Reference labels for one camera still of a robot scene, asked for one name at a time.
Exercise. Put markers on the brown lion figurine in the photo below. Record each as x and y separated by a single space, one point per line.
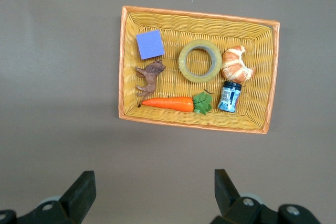
151 77

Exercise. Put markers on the small blue labelled jar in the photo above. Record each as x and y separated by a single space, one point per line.
229 98

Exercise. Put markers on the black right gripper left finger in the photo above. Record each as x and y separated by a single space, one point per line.
78 197

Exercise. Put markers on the purple foam cube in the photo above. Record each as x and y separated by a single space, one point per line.
149 44

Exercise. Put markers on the yellow wicker basket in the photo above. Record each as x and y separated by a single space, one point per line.
236 30

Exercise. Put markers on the orange toy carrot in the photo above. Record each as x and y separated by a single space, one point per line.
170 103

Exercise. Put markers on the toy croissant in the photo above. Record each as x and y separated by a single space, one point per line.
232 66

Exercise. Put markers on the clear yellowish tape roll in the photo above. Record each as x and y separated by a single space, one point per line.
182 61

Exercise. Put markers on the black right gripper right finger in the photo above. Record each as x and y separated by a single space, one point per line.
225 195

